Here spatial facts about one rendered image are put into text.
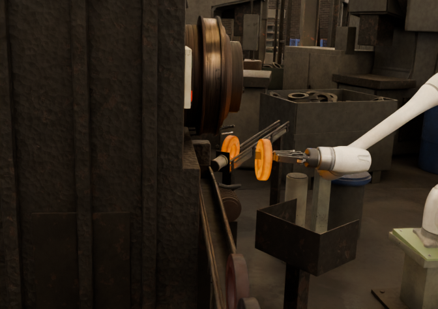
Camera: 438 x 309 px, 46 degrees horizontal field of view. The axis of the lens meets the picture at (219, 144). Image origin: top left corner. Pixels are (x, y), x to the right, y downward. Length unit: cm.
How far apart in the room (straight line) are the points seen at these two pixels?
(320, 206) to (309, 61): 356
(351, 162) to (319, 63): 426
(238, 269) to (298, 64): 541
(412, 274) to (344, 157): 90
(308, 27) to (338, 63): 511
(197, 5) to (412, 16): 202
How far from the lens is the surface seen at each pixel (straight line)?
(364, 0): 572
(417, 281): 266
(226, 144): 252
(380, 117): 466
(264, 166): 188
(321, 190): 297
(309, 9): 1099
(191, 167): 164
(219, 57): 186
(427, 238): 260
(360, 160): 202
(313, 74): 627
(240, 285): 123
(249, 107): 475
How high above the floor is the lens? 131
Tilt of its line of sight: 13 degrees down
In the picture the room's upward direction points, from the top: 2 degrees clockwise
